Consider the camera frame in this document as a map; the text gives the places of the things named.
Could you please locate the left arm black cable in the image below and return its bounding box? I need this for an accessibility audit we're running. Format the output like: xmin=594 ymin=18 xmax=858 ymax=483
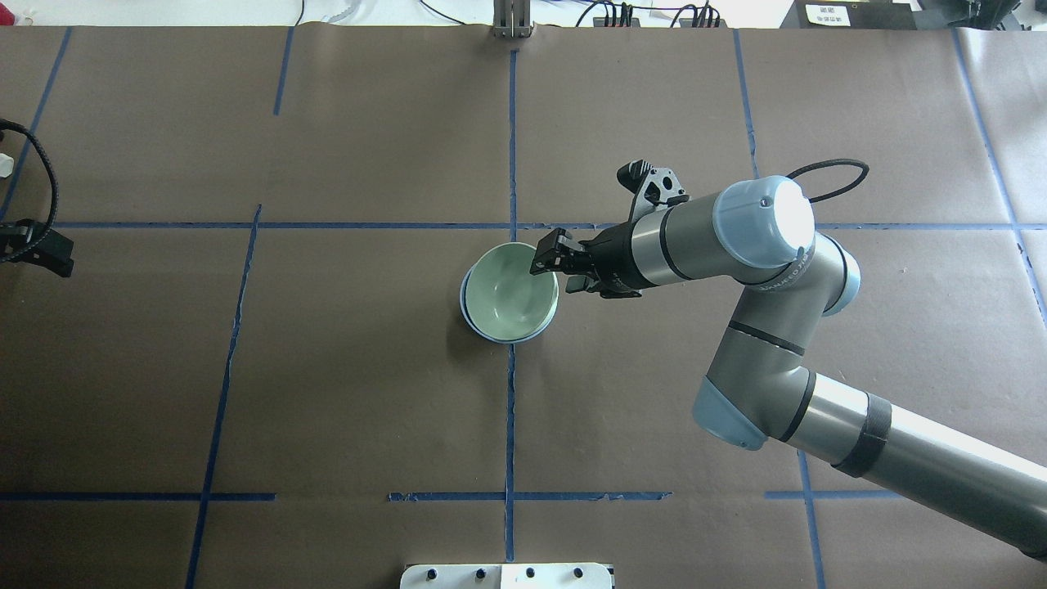
xmin=0 ymin=119 xmax=61 ymax=246

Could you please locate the green bowl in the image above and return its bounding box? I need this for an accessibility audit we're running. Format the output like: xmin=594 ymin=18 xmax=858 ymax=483
xmin=459 ymin=242 xmax=559 ymax=344

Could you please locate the aluminium frame post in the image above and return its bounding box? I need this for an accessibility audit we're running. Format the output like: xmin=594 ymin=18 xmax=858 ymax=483
xmin=492 ymin=0 xmax=534 ymax=38

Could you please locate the black box with label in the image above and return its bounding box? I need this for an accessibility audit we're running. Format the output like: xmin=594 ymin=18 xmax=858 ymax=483
xmin=779 ymin=1 xmax=917 ymax=30

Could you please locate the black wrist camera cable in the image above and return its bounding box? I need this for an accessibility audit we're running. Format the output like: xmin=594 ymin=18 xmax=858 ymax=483
xmin=787 ymin=159 xmax=871 ymax=205

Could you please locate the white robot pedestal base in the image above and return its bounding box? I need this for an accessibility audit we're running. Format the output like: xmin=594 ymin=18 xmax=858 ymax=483
xmin=399 ymin=562 xmax=617 ymax=588

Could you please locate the black power strip left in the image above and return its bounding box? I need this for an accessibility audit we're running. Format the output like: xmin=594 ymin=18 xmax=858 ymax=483
xmin=591 ymin=12 xmax=642 ymax=29

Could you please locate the black power strip right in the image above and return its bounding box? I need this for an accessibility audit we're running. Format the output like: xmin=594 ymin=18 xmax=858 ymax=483
xmin=671 ymin=10 xmax=728 ymax=29

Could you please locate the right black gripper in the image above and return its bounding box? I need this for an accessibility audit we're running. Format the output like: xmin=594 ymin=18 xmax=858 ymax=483
xmin=528 ymin=223 xmax=644 ymax=299

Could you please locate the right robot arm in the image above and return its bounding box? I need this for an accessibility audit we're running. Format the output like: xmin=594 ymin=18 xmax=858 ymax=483
xmin=528 ymin=167 xmax=1046 ymax=560

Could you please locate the blue bowl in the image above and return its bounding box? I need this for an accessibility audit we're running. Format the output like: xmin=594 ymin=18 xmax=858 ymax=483
xmin=456 ymin=267 xmax=559 ymax=344

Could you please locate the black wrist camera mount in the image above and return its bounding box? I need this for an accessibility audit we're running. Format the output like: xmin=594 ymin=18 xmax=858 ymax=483
xmin=616 ymin=160 xmax=691 ymax=223

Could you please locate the black power strip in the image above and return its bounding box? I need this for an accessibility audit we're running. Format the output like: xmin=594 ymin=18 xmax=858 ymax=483
xmin=591 ymin=12 xmax=642 ymax=29
xmin=671 ymin=10 xmax=728 ymax=29

